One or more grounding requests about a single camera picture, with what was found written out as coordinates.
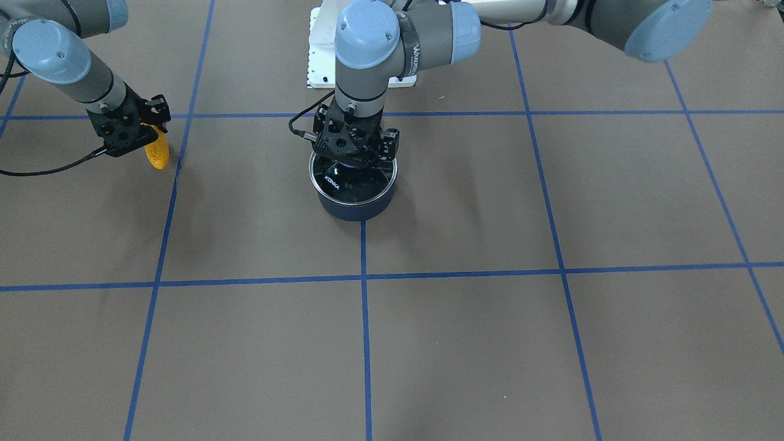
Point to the yellow corn cob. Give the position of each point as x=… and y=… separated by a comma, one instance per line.
x=157, y=151

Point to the glass pot lid blue knob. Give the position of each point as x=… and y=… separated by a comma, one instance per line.
x=346, y=186

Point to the dark blue saucepan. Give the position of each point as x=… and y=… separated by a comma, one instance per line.
x=357, y=214

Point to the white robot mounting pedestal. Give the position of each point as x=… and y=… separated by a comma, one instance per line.
x=357, y=34

